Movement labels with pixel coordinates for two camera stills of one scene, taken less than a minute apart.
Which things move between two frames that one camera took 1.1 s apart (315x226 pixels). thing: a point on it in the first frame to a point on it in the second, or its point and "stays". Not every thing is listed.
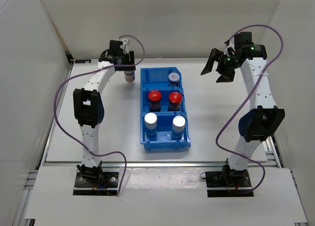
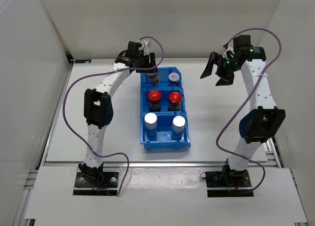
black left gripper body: (124, 59) to (143, 61)
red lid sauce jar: (175, 99) stays
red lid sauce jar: (154, 98) stays
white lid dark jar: (129, 76) to (153, 78)
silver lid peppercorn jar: (178, 127) stays
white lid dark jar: (173, 79) stays
